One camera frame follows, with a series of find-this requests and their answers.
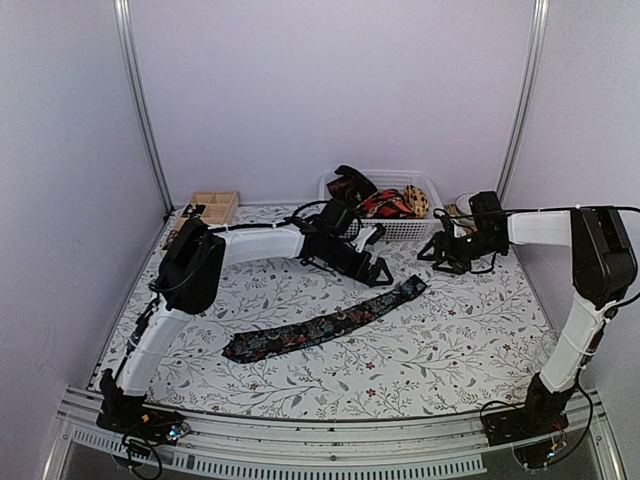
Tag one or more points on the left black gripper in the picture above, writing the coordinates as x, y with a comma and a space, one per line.
362, 272

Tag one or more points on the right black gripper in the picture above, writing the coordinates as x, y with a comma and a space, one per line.
441, 239

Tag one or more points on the white plastic basket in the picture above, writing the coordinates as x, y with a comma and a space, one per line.
396, 229

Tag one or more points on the dark floral tie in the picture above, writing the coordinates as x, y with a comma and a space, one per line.
257, 345

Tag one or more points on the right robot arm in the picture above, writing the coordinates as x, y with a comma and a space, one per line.
599, 257

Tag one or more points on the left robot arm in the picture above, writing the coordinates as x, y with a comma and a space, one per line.
188, 277

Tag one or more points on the ceramic bowl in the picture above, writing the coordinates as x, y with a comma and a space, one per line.
463, 207

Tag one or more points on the yellow spotted tie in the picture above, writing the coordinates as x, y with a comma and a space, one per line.
417, 201

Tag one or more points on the red black tie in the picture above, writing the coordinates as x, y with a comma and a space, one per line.
384, 204

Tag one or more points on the dark patterned tie in basket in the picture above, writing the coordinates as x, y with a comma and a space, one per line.
350, 187

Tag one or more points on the floral tablecloth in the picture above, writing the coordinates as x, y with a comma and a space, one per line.
465, 341

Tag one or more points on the wooden compartment box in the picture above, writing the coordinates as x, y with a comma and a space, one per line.
221, 207

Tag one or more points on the rolled tie with white dots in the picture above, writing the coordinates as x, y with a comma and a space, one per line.
193, 210

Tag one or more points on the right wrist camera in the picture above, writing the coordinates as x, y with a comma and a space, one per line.
448, 227

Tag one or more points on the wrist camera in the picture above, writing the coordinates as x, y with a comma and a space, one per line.
367, 236
448, 227

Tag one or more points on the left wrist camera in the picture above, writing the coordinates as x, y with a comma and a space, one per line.
367, 236

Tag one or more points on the right aluminium frame post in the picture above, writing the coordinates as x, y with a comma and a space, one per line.
534, 52

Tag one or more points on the aluminium frame post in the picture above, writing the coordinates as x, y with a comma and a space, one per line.
534, 52
133, 72

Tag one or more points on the front aluminium rail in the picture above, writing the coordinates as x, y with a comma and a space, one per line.
233, 447

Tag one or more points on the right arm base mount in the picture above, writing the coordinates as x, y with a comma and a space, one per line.
542, 413

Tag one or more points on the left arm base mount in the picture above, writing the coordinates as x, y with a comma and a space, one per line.
128, 415

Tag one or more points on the left aluminium frame post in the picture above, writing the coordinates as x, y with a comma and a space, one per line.
133, 72

